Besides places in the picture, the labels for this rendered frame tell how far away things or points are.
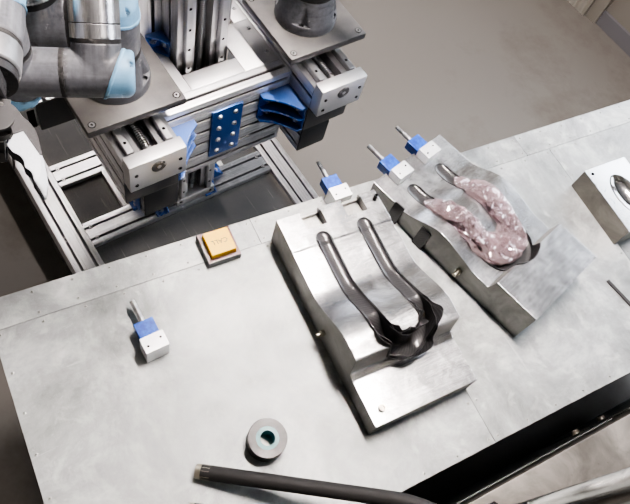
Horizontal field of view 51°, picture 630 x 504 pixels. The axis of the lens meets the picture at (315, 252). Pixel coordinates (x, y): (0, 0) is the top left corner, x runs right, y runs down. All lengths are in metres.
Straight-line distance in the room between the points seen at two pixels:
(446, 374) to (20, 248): 1.58
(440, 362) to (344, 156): 1.47
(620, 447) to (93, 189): 1.73
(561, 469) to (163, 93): 1.19
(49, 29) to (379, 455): 1.05
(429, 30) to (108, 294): 2.36
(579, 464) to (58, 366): 1.14
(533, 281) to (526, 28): 2.27
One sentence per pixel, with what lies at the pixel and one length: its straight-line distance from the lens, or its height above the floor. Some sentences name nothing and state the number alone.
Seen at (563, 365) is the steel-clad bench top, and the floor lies 0.80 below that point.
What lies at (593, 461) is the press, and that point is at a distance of 1.67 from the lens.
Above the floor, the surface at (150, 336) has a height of 0.85.
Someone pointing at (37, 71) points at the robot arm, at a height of 1.36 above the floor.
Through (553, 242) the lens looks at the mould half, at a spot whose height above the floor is 0.91.
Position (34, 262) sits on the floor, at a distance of 2.47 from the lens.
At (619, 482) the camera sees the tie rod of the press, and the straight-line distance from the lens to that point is 1.07.
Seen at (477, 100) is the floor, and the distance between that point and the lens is 3.23.
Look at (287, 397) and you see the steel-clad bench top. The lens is 1.44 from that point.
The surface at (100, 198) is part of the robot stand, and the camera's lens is 2.33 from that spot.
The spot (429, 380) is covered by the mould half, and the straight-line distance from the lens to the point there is 1.46.
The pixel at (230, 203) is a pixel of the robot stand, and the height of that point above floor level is 0.21.
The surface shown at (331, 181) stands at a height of 0.84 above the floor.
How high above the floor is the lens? 2.16
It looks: 59 degrees down
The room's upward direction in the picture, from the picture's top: 22 degrees clockwise
